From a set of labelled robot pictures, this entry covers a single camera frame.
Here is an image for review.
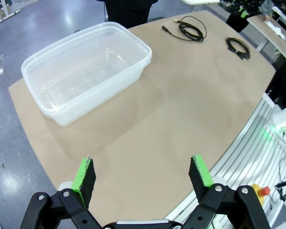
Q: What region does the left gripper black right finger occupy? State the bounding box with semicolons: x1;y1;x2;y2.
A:
183;154;270;229

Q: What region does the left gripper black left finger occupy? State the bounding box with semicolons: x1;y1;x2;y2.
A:
20;156;103;229

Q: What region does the small black cable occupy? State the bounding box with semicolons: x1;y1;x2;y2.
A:
225;37;251;62

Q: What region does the black USB extension cable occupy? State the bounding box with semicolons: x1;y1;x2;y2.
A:
161;16;207;43

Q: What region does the yellow emergency stop button box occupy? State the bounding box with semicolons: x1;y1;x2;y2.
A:
251;183;271;203

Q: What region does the clear plastic storage container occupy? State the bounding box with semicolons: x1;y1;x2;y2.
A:
20;21;153;126

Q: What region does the black equipment cabinet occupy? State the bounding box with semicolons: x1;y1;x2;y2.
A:
266;57;286;110

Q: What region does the background brown-topped table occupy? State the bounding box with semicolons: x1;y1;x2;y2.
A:
246;13;286;59

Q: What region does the white cloth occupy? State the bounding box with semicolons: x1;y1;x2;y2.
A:
264;20;286;41

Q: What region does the person torso in black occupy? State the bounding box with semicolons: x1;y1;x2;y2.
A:
104;0;158;29

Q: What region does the background black robot gripper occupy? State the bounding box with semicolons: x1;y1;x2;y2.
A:
219;0;264;19

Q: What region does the background person grey sleeve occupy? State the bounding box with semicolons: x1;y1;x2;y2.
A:
258;0;274;20

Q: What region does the white slotted aluminium base plate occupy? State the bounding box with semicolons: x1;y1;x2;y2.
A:
166;94;286;229

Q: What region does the black cable bundle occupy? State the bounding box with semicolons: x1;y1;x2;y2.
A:
274;155;286;210

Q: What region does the white desk frame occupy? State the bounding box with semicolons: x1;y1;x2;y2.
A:
0;0;16;26

